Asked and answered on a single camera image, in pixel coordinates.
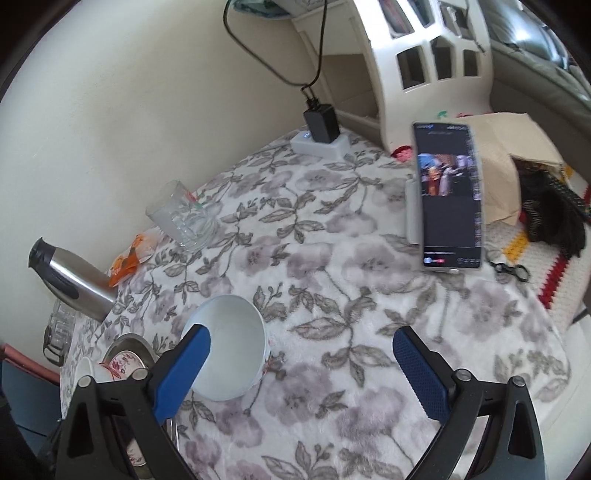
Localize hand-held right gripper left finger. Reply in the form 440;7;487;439
54;324;212;480

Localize strawberry print bowl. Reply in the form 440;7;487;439
98;352;151;380

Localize grey floral blanket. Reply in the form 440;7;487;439
59;131;571;480

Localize crocheted mat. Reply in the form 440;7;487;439
480;166;591;324

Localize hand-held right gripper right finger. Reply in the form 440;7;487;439
392;325;542;480

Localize black cable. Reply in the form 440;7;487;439
223;0;329;109

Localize small white bowl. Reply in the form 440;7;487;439
179;295;269;401

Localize clear glass mug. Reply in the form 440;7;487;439
145;180;219;252

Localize black scissors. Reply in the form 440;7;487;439
488;261;532;282

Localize white cabinet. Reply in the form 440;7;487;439
291;0;495;144

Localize round floral rim plate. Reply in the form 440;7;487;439
127;438;146;469

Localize white power strip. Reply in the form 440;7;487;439
290;130;350;161

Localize smartphone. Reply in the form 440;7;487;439
412;121;484;273

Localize pink board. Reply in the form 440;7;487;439
0;342;63;384

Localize dark cabinet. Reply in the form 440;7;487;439
0;357;63;439

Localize glass teapot black handle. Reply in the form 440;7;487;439
43;323;70;366

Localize black cloth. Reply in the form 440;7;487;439
517;159;587;257

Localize black power adapter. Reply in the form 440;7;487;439
303;104;340;144

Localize white square bowl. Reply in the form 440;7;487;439
73;356;100;386

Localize orange snack packet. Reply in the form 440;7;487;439
108;254;139;288
127;233;160;264

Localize stainless steel thermos jug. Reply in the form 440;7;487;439
28;237;118;323

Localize round steel tray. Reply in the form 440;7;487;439
99;333;182;480

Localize small glass cup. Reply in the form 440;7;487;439
51;299;78;330

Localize grey sofa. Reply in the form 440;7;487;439
480;0;591;116

